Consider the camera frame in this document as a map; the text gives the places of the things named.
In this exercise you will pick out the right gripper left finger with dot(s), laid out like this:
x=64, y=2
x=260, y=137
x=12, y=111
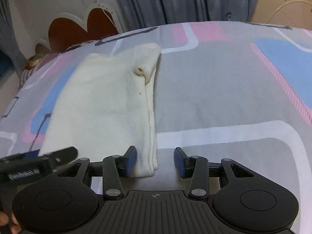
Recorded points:
x=68, y=198

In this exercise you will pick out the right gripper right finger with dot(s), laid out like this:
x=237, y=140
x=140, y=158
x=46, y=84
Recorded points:
x=237, y=196

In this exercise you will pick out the cream knit sweater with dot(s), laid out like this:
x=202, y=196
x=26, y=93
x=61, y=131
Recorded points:
x=106, y=106

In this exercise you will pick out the person left hand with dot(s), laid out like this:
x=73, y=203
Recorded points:
x=9, y=224

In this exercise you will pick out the striped pillow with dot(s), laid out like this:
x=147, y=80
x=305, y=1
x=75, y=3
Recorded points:
x=36, y=65

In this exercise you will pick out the patterned bed sheet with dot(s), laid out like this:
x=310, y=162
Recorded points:
x=223, y=90

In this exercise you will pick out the left side blue curtain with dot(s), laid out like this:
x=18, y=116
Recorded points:
x=8, y=40

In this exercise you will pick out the red heart headboard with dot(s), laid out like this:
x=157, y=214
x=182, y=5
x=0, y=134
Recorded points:
x=66, y=30

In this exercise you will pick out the cream round headboard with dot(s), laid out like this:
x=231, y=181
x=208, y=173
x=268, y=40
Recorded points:
x=291, y=13

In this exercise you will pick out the blue grey curtain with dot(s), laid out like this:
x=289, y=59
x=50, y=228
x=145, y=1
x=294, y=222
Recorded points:
x=150, y=13

